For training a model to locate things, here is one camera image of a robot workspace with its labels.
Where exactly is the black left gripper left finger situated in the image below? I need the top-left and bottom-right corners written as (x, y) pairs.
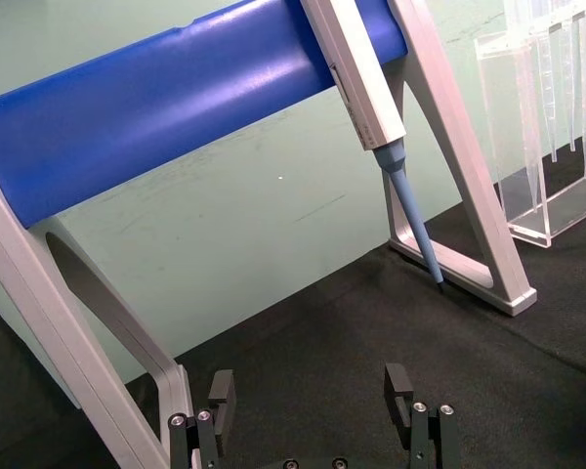
top-left (169, 369), bottom-right (238, 469)

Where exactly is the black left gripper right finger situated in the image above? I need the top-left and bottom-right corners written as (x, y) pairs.
top-left (383, 363), bottom-right (463, 469)

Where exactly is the black table cloth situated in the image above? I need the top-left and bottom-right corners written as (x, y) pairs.
top-left (0, 202), bottom-right (586, 469)

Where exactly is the clear acrylic tip rack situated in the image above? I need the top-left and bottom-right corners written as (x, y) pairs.
top-left (473, 0), bottom-right (586, 249)

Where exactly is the grey pipette stand blue bar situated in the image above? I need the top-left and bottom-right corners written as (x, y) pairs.
top-left (0, 0), bottom-right (538, 469)

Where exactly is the grey pipette with blue shaft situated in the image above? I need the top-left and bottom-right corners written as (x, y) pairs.
top-left (300, 0), bottom-right (445, 296)

